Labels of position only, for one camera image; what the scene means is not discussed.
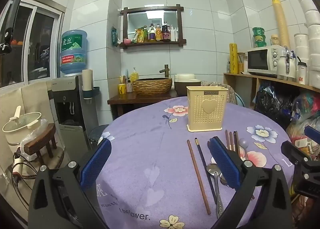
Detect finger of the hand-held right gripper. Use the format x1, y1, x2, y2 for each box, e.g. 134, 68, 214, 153
281, 141, 313, 169
304, 125, 320, 142

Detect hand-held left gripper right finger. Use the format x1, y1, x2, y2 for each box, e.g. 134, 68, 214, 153
209, 136, 293, 229

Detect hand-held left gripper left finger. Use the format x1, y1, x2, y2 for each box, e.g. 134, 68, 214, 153
27, 138, 112, 229

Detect metal spoon with embossed handle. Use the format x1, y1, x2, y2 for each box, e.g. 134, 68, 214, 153
206, 163, 223, 219

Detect beige perforated utensil holder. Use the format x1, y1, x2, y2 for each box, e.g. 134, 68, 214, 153
186, 86, 229, 133

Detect pile of colourful bags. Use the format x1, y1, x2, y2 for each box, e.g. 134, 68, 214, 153
286, 91, 320, 149

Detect dark round bin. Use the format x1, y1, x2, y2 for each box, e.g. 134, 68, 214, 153
89, 124, 110, 149

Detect black plastic bag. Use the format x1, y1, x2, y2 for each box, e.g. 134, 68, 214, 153
254, 82, 293, 129

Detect purple floral tablecloth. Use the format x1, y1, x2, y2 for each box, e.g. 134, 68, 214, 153
96, 96, 294, 229

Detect white takeaway cup black lid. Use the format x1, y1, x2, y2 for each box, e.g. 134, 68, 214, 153
297, 62, 308, 85

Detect dark wooden stool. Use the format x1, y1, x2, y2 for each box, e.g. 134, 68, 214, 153
24, 123, 64, 169

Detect light blue chair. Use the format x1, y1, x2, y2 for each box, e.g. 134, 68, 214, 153
235, 94, 247, 107

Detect clear plastic bag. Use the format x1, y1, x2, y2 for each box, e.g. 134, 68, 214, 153
21, 119, 48, 146

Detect patterned chair cushion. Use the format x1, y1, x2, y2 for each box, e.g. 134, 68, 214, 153
201, 81, 237, 105

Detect dark wooden vanity table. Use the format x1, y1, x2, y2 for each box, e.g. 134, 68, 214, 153
107, 91, 180, 119

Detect teal cup holder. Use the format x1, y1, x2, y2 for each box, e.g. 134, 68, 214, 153
83, 86, 100, 100

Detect white electric kettle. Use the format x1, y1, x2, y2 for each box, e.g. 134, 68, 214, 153
277, 50, 297, 80

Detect white handheld appliance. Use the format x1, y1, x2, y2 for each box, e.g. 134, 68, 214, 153
12, 149, 25, 184

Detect wooden shelf unit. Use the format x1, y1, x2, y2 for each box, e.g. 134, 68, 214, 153
223, 72, 320, 109

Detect cream electric pot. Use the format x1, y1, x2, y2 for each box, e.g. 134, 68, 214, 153
2, 106, 48, 149

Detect stack of white paper cups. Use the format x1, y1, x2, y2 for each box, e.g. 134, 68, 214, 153
82, 69, 93, 92

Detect stack of white tubs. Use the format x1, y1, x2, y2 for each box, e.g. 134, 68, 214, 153
294, 33, 310, 64

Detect white microwave oven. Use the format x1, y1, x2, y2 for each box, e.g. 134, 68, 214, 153
247, 45, 285, 75

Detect yellow soap pump bottle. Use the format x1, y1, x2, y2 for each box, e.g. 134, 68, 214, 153
130, 67, 139, 84

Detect woven pattern wash basin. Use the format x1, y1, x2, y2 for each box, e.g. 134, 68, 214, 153
132, 78, 173, 95

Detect glass jar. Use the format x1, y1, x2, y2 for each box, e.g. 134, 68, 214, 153
237, 52, 247, 74

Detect stack of white paper bowls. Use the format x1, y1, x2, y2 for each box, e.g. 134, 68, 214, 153
289, 0, 320, 87

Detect tall yellow box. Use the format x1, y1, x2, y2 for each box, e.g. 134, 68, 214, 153
229, 43, 238, 74

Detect brass faucet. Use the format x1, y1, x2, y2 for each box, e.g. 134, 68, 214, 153
159, 64, 171, 78

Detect blue water jug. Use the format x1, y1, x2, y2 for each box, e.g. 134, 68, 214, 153
59, 29, 88, 77

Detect tall stack of yellow cups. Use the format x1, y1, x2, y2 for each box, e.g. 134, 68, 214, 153
271, 0, 290, 48

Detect wooden framed mirror shelf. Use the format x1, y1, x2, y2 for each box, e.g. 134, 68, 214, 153
119, 4, 187, 49

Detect sliding window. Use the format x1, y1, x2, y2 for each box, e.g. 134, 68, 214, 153
0, 0, 64, 89

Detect dark soy sauce bottle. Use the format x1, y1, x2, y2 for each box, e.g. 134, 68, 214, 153
161, 21, 171, 42

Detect black curved pole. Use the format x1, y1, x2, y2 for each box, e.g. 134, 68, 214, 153
0, 0, 33, 55

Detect black cables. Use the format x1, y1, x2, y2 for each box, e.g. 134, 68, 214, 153
5, 154, 38, 209

